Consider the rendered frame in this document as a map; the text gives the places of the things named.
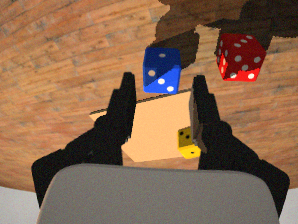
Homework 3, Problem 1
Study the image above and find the red die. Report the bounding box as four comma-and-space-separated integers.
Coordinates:
216, 33, 267, 82

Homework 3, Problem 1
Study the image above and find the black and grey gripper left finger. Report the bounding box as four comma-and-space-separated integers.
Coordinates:
31, 72, 137, 208

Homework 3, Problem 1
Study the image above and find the yellow die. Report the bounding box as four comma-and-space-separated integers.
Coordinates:
177, 128, 200, 159

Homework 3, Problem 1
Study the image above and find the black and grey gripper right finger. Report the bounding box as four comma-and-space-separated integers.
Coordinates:
188, 75, 290, 218

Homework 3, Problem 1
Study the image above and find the peach flat mat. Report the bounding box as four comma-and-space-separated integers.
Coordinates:
122, 89, 191, 162

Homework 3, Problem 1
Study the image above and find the blue die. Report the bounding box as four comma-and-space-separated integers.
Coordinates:
143, 47, 182, 94

